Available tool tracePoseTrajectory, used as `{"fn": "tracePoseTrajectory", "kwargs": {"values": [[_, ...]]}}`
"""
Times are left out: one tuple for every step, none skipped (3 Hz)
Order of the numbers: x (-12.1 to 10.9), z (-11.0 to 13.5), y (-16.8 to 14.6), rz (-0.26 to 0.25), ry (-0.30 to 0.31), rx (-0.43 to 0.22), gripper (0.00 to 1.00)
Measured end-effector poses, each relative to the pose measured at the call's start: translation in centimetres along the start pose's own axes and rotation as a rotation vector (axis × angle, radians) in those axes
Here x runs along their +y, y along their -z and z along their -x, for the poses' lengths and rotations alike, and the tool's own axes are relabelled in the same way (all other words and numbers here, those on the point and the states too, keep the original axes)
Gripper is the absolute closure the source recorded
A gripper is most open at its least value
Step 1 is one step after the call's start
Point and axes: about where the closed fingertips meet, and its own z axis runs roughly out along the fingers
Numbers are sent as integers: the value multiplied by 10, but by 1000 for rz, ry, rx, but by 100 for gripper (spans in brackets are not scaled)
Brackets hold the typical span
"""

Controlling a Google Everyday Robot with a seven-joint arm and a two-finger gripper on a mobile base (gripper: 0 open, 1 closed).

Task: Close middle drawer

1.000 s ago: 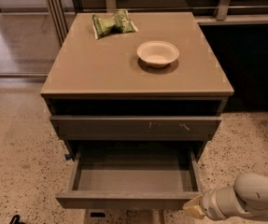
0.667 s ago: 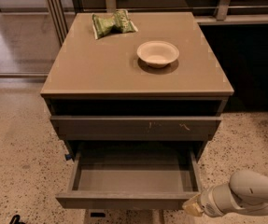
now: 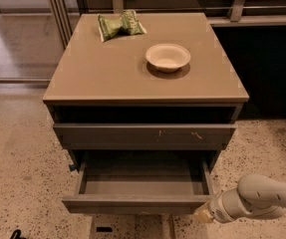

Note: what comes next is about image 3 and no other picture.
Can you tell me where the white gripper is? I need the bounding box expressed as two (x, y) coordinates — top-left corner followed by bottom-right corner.
(193, 188), (251, 223)

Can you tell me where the grey drawer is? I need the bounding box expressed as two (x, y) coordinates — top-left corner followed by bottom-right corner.
(63, 158), (212, 215)
(53, 123), (236, 150)

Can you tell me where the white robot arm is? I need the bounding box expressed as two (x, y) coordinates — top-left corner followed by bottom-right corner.
(194, 174), (286, 223)

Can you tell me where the grey drawer cabinet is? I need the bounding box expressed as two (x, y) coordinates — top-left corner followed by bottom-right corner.
(43, 13), (248, 166)

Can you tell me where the grey top drawer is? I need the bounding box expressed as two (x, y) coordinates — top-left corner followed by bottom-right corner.
(53, 123), (236, 150)

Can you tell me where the black floor marker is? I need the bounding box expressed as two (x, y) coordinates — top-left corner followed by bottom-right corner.
(96, 226), (113, 233)

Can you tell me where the white paper bowl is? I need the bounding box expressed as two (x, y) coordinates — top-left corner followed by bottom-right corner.
(145, 44), (191, 73)

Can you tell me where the black object on floor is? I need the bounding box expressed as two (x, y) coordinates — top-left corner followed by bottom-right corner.
(10, 229), (26, 239)

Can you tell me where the green chip bag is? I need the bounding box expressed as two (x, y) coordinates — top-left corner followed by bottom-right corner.
(98, 10), (147, 42)

